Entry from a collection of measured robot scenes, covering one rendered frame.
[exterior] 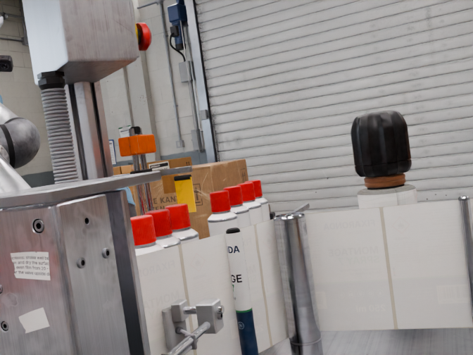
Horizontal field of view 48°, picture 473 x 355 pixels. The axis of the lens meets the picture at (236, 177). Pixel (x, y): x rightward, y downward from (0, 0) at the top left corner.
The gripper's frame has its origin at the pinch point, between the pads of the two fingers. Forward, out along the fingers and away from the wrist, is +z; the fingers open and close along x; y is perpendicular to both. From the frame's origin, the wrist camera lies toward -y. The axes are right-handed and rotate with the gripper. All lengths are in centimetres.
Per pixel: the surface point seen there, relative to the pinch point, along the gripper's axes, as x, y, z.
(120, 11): -63, -77, -66
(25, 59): 327, 312, 375
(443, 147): 192, -197, 282
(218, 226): -29, -94, -66
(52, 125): -51, -73, -78
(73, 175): -46, -77, -80
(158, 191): 10, -67, -31
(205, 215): 9, -82, -33
